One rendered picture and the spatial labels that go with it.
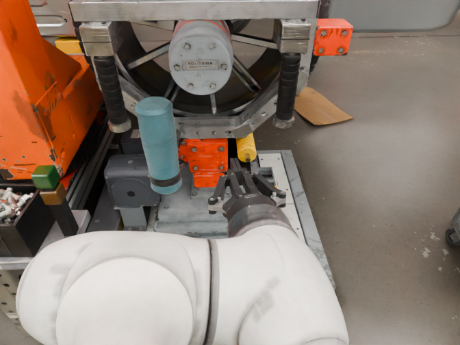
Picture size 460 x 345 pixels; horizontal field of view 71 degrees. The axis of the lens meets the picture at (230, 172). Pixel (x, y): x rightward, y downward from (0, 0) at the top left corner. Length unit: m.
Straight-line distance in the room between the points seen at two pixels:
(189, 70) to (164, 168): 0.28
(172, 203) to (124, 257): 1.00
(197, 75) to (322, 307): 0.53
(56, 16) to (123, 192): 0.64
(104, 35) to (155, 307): 0.48
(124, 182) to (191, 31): 0.63
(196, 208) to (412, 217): 1.00
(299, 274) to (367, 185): 1.51
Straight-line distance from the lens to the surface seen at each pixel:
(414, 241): 1.62
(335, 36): 0.88
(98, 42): 0.63
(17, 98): 0.90
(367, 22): 1.38
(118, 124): 0.69
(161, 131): 0.80
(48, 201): 0.85
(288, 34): 0.61
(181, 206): 1.25
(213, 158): 0.98
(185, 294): 0.28
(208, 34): 0.68
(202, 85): 0.71
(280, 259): 0.32
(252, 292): 0.30
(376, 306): 1.36
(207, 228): 1.24
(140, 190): 1.18
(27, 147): 0.98
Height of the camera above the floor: 1.10
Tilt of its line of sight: 39 degrees down
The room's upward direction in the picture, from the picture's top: straight up
